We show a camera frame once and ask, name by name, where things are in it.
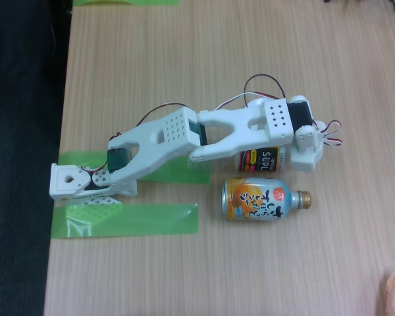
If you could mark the clear plastic bottle white cap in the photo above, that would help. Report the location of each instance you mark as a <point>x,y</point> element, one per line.
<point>260,159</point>

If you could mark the orange aluminium bottle can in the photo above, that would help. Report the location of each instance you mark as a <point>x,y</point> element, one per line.
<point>256,199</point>

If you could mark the short green tape strip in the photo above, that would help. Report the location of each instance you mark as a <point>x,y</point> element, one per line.
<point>177,171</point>

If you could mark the wide green tape strip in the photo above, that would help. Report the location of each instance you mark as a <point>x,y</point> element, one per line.
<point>151,219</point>

